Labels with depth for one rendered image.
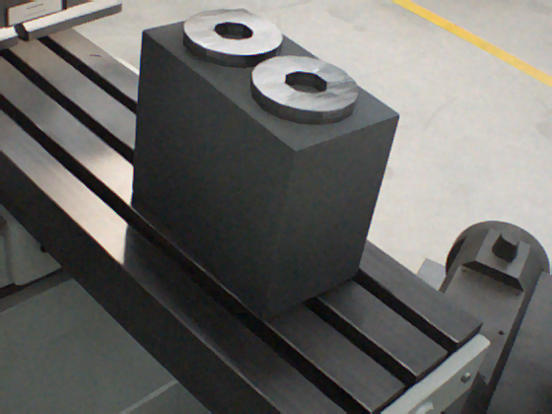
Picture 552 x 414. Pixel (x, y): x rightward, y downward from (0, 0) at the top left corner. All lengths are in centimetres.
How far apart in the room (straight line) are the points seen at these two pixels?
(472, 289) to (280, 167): 82
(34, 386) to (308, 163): 67
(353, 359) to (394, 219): 179
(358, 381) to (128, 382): 69
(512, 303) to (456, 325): 64
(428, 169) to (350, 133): 211
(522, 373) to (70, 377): 69
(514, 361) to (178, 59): 83
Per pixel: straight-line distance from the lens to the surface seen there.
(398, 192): 264
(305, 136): 66
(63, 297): 112
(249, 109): 68
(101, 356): 127
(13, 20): 115
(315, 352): 75
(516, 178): 289
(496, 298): 144
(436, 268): 176
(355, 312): 79
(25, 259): 101
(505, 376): 135
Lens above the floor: 150
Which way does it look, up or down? 37 degrees down
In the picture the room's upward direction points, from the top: 11 degrees clockwise
